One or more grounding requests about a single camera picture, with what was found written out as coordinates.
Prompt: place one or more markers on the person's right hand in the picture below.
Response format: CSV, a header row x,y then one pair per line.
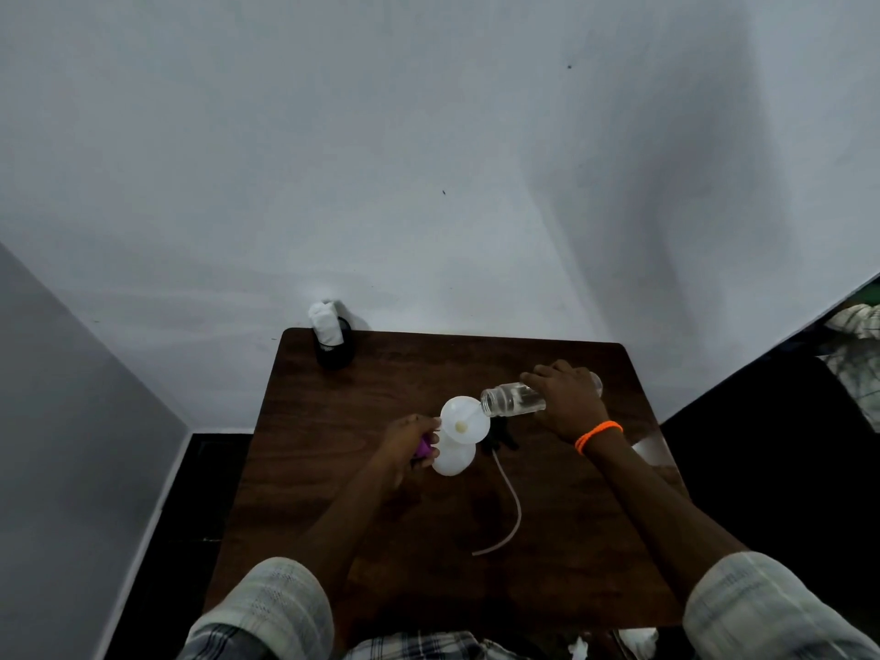
x,y
574,405

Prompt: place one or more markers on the person's left hand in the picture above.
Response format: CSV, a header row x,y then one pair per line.
x,y
402,446

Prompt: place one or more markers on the purple bottle cap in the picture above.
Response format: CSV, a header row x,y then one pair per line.
x,y
425,448

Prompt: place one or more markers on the clear bottle with purple cap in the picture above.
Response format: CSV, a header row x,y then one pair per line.
x,y
512,400

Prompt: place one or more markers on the white plastic funnel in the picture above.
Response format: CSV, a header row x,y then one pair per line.
x,y
464,415

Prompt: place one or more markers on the black spray head with tube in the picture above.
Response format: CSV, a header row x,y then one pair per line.
x,y
500,436

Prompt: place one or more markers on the person's left forearm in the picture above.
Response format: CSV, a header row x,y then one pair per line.
x,y
344,536

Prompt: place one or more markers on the person's right forearm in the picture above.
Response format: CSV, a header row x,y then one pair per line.
x,y
660,515

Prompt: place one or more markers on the person's left plaid sleeve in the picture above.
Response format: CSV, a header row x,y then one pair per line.
x,y
275,604

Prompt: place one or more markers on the person's plaid sleeve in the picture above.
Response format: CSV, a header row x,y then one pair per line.
x,y
275,604
770,604

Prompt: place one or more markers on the person's right plaid sleeve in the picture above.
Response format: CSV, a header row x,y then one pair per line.
x,y
770,604

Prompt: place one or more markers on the dark wooden table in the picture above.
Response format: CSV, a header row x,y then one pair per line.
x,y
385,378

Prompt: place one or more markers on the black round holder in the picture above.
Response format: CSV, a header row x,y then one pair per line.
x,y
335,357

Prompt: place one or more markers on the white folded tissue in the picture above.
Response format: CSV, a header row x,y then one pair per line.
x,y
326,326

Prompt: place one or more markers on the plaid garment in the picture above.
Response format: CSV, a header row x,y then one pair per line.
x,y
433,647

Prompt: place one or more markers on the small crumpled white tissue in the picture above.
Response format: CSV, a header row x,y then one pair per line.
x,y
578,649

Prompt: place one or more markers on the large crumpled white tissue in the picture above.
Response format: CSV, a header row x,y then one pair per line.
x,y
638,642

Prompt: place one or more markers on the white baseboard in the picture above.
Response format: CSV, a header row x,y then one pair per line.
x,y
137,549

